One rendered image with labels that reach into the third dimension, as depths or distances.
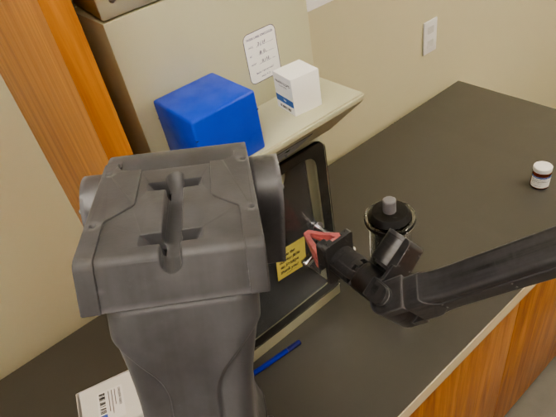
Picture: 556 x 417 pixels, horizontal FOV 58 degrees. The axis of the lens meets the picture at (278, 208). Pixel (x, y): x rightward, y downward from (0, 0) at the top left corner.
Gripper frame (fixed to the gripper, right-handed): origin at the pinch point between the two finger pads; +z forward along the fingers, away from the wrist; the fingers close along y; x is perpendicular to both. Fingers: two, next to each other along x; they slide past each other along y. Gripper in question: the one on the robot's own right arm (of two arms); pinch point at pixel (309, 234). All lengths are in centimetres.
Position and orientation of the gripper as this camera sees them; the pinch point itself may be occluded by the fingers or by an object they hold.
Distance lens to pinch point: 99.6
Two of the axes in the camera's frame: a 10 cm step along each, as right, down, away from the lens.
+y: -1.5, -7.3, -6.7
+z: -6.1, -4.6, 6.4
